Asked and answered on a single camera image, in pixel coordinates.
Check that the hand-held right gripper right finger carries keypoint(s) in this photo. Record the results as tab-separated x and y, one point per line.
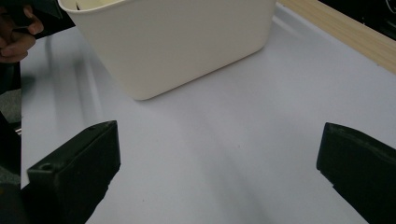
364	168

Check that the white plastic bin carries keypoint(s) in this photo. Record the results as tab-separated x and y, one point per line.
174	43

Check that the wooden table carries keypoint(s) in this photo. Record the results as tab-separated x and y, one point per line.
351	34

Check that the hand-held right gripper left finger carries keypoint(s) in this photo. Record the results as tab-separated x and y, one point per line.
74	174

